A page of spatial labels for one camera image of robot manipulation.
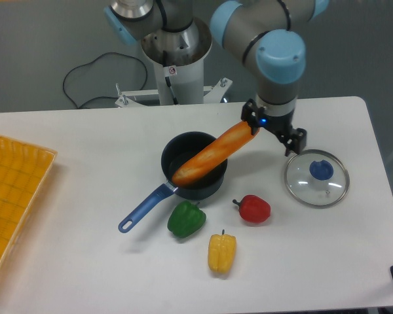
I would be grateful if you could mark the long orange baguette bread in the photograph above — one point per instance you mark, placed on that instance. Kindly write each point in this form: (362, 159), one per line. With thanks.
(213, 155)

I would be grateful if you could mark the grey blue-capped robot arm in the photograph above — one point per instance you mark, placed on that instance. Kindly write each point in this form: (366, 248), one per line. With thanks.
(259, 36)

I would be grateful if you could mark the red bell pepper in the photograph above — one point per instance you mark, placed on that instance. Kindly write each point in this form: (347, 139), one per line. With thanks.
(253, 209)

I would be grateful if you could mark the yellow bell pepper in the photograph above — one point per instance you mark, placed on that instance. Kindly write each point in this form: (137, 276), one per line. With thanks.
(221, 252)

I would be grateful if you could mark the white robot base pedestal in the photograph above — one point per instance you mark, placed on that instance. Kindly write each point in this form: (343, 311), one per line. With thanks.
(178, 63)

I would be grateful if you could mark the dark pot with blue handle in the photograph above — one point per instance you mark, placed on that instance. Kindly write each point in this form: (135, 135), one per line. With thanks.
(176, 152)

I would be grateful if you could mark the green bell pepper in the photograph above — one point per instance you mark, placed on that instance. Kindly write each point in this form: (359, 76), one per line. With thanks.
(186, 219)

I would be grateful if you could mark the yellow woven basket tray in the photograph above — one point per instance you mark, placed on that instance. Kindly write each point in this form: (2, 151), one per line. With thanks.
(23, 170)

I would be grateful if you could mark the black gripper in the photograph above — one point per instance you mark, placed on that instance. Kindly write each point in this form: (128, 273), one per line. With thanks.
(276, 119)

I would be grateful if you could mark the glass pot lid blue knob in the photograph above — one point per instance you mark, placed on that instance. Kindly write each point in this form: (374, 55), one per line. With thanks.
(316, 178)

